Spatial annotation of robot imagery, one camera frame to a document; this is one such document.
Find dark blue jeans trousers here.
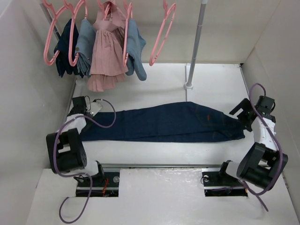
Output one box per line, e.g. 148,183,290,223
80,102,245,143

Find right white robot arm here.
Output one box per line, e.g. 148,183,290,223
217,96,288,190

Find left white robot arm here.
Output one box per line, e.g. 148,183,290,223
46,96,105,186

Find pink hanger far left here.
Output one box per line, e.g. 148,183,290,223
43,0,67,66

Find pink hanger with light jeans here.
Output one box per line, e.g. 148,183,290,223
123,0,133,66

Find pink hanger with dress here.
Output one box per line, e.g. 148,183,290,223
97,0,117,22

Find empty pink hanger right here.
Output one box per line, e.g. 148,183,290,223
149,0,176,66

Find pink hanging dress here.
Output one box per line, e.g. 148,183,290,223
88,5,128,92

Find right grey rack pole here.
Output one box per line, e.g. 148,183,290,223
185,0,208,89

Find grey rack pole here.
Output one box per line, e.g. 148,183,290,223
39,0,60,40
185,0,208,89

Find right white rack foot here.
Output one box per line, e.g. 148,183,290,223
184,63,194,102

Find dark blue hanging garment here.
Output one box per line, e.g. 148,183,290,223
54,19,83,77

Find light blue hanging jeans left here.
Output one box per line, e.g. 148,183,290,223
75,19,96,77

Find light blue hanging jeans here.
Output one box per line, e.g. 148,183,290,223
75,19,96,77
126,19,147,81

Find light blue hanging jeans right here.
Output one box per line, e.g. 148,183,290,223
126,19,147,81

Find left grey rack pole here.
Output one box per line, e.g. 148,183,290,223
39,0,60,40

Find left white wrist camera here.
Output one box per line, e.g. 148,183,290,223
90,101,103,116

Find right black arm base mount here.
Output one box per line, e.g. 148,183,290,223
201,171,248,197

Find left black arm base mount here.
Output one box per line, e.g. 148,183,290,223
74,171,120,197

